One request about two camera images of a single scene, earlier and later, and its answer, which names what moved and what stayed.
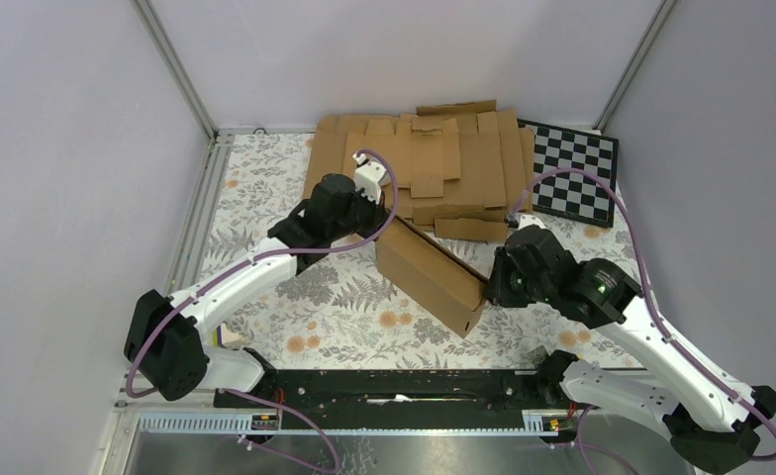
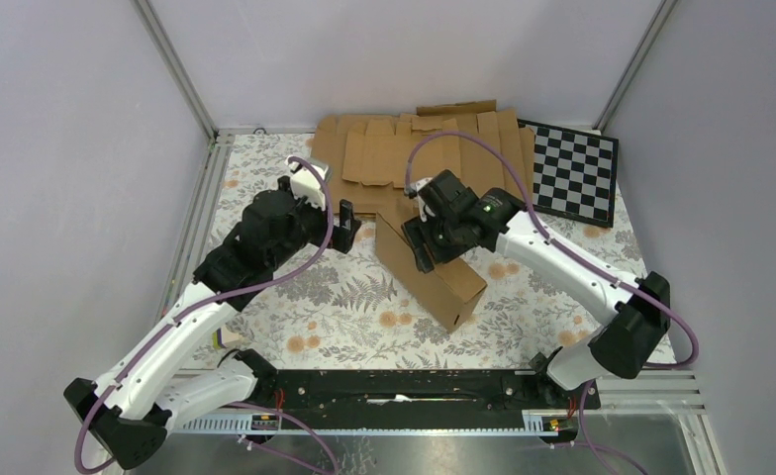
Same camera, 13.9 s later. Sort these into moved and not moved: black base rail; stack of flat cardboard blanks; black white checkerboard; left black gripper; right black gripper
Moved: right black gripper; left black gripper
Not moved: black white checkerboard; black base rail; stack of flat cardboard blanks
